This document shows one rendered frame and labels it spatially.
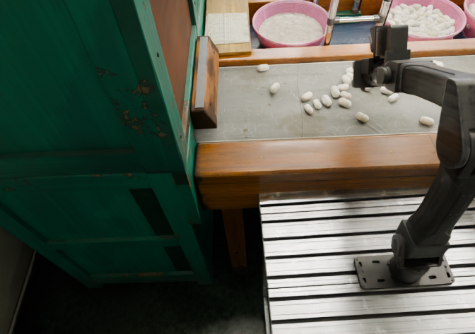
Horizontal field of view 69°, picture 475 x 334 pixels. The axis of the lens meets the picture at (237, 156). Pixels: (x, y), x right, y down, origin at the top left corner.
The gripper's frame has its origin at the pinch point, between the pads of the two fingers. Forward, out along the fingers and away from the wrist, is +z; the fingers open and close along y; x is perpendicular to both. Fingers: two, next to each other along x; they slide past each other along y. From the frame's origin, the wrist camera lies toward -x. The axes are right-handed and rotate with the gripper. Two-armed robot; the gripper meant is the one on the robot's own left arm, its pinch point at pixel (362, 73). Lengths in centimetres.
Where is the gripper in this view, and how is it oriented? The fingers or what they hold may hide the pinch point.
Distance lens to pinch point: 101.5
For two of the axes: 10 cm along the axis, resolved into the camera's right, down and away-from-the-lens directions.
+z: 0.2, -2.5, 9.7
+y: -10.0, 0.4, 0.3
